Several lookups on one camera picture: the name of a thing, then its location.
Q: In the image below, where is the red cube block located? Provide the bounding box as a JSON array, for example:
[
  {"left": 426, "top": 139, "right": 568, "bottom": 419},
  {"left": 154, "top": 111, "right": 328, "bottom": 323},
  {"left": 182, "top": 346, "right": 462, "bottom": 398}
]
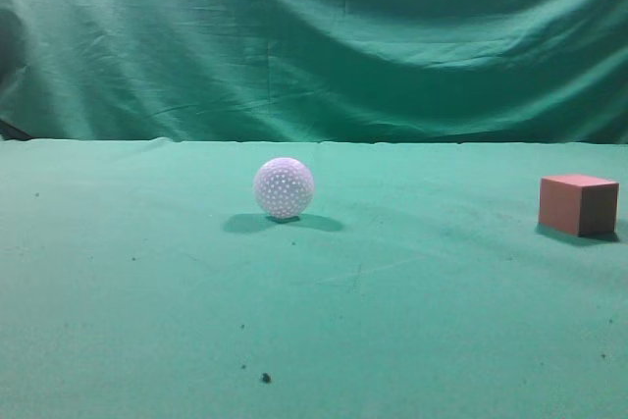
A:
[{"left": 538, "top": 174, "right": 620, "bottom": 236}]

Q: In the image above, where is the white dimpled golf ball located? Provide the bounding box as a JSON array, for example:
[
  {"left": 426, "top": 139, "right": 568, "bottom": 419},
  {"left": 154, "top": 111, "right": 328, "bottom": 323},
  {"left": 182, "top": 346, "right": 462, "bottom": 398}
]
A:
[{"left": 253, "top": 157, "right": 315, "bottom": 220}]

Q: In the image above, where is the green backdrop cloth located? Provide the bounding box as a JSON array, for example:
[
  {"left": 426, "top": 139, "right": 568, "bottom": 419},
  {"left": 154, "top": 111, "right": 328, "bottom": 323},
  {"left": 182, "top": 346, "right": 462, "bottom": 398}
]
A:
[{"left": 1, "top": 0, "right": 627, "bottom": 144}]

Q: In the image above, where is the green table cloth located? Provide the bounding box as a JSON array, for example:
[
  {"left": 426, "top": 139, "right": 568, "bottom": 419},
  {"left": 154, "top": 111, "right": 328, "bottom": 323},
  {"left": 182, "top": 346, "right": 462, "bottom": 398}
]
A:
[{"left": 1, "top": 138, "right": 627, "bottom": 418}]

